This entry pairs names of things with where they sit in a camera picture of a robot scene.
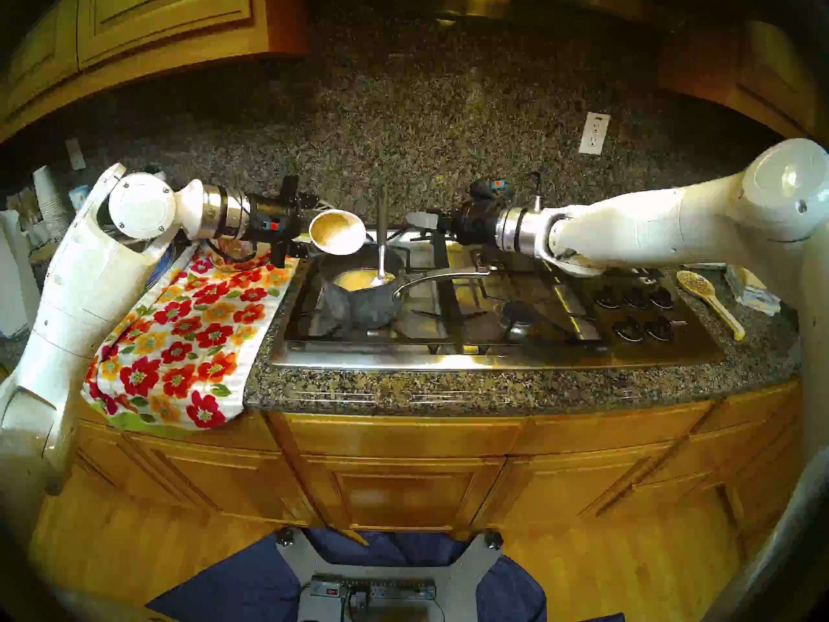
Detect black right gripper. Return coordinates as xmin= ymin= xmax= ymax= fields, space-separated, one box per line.
xmin=407 ymin=200 xmax=503 ymax=247

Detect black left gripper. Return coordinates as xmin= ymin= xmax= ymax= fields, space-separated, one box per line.
xmin=249 ymin=176 xmax=324 ymax=270

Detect white paper oats cup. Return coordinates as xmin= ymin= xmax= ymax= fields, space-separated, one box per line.
xmin=308 ymin=209 xmax=367 ymax=257

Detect grey handled metal spoon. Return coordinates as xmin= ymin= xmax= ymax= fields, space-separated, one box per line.
xmin=370 ymin=185 xmax=391 ymax=288

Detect yellow wooden spoon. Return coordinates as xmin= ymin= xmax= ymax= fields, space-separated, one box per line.
xmin=676 ymin=271 xmax=747 ymax=341

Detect dark grey saucepan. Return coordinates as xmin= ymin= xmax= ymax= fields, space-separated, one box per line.
xmin=321 ymin=244 xmax=492 ymax=330

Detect black round burner cap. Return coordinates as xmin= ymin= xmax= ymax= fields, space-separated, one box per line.
xmin=495 ymin=301 xmax=545 ymax=340

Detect floral kitchen towel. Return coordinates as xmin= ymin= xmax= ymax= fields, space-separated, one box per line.
xmin=81 ymin=238 xmax=302 ymax=430

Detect wooden upper cabinet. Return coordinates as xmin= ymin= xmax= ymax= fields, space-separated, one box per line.
xmin=0 ymin=0 xmax=310 ymax=142
xmin=655 ymin=15 xmax=829 ymax=145

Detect white paper cup stack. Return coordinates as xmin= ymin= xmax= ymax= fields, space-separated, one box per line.
xmin=32 ymin=166 xmax=72 ymax=239

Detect wooden lower cabinets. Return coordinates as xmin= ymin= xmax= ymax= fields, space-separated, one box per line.
xmin=26 ymin=374 xmax=804 ymax=563

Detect stainless steel gas cooktop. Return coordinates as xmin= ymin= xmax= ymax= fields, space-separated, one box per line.
xmin=269 ymin=222 xmax=727 ymax=372

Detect white utensil holder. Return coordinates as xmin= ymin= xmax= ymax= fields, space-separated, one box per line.
xmin=6 ymin=190 xmax=40 ymax=223

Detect white paper towel roll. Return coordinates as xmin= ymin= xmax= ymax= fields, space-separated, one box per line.
xmin=0 ymin=209 xmax=41 ymax=340

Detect folded cloth stack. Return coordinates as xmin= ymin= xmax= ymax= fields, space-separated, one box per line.
xmin=724 ymin=264 xmax=781 ymax=317

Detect grey power strip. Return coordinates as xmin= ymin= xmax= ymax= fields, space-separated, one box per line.
xmin=310 ymin=577 xmax=438 ymax=602

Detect dark blue cloth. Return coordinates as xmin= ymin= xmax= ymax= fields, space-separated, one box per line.
xmin=146 ymin=529 xmax=626 ymax=622

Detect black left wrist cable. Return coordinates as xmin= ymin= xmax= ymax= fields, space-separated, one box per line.
xmin=217 ymin=237 xmax=260 ymax=265

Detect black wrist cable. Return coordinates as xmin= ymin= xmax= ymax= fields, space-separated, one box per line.
xmin=508 ymin=170 xmax=546 ymax=213
xmin=217 ymin=237 xmax=260 ymax=265

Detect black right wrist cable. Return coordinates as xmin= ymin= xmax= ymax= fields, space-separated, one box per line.
xmin=508 ymin=170 xmax=546 ymax=213

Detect white wall power outlet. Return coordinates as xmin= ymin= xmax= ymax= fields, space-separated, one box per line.
xmin=578 ymin=111 xmax=611 ymax=156

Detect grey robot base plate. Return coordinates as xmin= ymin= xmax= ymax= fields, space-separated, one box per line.
xmin=275 ymin=529 xmax=505 ymax=622

